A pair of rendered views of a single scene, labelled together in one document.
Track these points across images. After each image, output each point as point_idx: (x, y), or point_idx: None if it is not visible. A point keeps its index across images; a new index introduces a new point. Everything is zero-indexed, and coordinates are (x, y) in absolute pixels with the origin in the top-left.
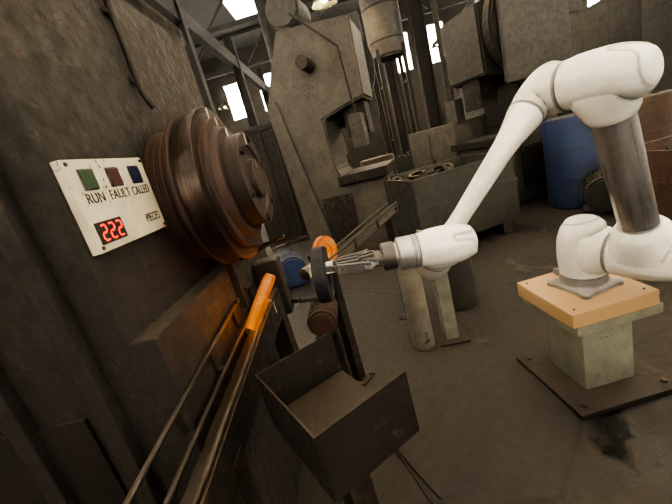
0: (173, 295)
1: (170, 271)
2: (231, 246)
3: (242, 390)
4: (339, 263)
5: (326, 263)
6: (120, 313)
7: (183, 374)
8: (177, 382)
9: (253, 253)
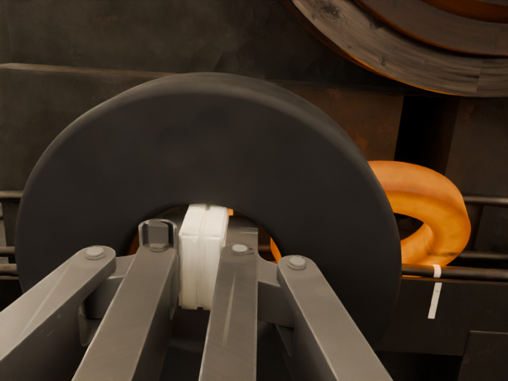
0: (185, 57)
1: (212, 6)
2: None
3: (2, 281)
4: (130, 266)
5: (190, 212)
6: (13, 4)
7: (26, 170)
8: (0, 168)
9: (459, 85)
